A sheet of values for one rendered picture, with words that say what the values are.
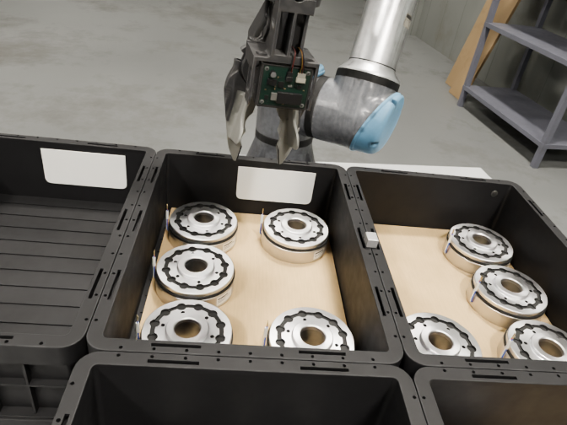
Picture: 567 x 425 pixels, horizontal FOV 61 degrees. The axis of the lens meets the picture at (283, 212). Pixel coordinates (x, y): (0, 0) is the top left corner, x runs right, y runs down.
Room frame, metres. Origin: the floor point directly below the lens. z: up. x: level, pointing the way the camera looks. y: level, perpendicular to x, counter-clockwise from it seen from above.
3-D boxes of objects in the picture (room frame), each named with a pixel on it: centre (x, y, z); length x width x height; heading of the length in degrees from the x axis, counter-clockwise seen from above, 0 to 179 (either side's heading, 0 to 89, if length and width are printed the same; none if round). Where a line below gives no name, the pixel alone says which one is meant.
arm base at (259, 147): (0.89, 0.02, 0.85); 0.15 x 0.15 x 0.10
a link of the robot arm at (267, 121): (0.89, 0.02, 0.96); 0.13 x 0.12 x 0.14; 68
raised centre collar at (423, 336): (0.41, -0.21, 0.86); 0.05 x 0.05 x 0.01
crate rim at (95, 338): (0.49, 0.04, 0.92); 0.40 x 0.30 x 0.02; 7
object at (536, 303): (0.54, -0.34, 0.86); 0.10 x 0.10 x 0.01
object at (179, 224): (0.59, 0.12, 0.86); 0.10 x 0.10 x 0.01
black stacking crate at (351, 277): (0.49, 0.04, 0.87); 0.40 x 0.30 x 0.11; 7
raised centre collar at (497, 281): (0.54, -0.34, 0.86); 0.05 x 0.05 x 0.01
